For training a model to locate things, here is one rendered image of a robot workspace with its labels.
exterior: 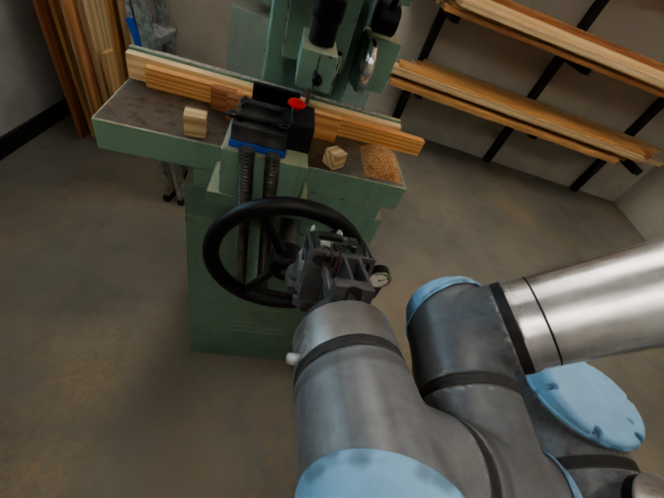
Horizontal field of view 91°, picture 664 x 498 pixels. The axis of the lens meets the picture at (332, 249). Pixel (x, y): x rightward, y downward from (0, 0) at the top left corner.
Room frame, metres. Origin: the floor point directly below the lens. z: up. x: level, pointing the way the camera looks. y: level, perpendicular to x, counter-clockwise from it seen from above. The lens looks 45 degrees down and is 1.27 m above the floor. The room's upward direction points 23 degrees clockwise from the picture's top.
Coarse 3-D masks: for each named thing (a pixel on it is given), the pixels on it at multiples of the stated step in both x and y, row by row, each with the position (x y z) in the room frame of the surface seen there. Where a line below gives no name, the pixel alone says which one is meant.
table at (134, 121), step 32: (128, 96) 0.53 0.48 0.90; (160, 96) 0.58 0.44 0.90; (96, 128) 0.43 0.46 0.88; (128, 128) 0.45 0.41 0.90; (160, 128) 0.48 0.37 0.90; (224, 128) 0.56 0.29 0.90; (160, 160) 0.47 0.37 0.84; (192, 160) 0.48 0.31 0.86; (320, 160) 0.60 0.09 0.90; (352, 160) 0.65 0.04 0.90; (320, 192) 0.57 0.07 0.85; (352, 192) 0.59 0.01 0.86; (384, 192) 0.61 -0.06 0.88
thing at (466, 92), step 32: (448, 0) 2.82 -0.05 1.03; (480, 0) 2.65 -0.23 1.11; (608, 0) 3.24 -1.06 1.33; (512, 32) 2.66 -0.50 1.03; (544, 32) 2.75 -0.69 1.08; (576, 32) 2.78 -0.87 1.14; (416, 64) 2.75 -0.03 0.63; (576, 64) 2.97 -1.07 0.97; (608, 64) 2.74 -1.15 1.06; (640, 64) 2.89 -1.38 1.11; (416, 96) 2.67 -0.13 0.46; (448, 96) 2.69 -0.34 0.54; (480, 96) 2.74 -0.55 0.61; (512, 96) 3.02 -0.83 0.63; (512, 128) 3.23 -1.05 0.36; (544, 128) 2.90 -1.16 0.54; (576, 128) 2.90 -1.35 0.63; (608, 128) 3.31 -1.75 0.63; (640, 128) 3.44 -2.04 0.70; (608, 160) 2.93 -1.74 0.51; (640, 160) 2.99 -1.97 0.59
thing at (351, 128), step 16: (160, 80) 0.60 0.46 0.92; (176, 80) 0.61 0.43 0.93; (192, 80) 0.62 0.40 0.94; (208, 80) 0.64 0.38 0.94; (192, 96) 0.62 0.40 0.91; (208, 96) 0.63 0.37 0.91; (352, 128) 0.73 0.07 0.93; (368, 128) 0.75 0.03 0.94; (384, 128) 0.77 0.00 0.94; (384, 144) 0.76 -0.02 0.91; (400, 144) 0.78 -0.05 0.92; (416, 144) 0.79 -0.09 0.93
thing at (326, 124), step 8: (248, 96) 0.62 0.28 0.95; (320, 112) 0.68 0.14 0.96; (320, 120) 0.67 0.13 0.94; (328, 120) 0.68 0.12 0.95; (336, 120) 0.68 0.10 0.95; (320, 128) 0.68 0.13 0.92; (328, 128) 0.68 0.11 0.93; (336, 128) 0.69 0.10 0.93; (320, 136) 0.68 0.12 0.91; (328, 136) 0.68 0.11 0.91
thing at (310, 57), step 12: (300, 48) 0.69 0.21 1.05; (312, 48) 0.66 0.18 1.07; (324, 48) 0.69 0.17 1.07; (336, 48) 0.72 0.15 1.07; (300, 60) 0.65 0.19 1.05; (312, 60) 0.66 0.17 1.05; (324, 60) 0.66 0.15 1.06; (336, 60) 0.67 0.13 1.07; (300, 72) 0.65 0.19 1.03; (312, 72) 0.66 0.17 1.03; (324, 72) 0.66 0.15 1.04; (300, 84) 0.65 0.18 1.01; (312, 84) 0.66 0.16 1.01; (324, 84) 0.67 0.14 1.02
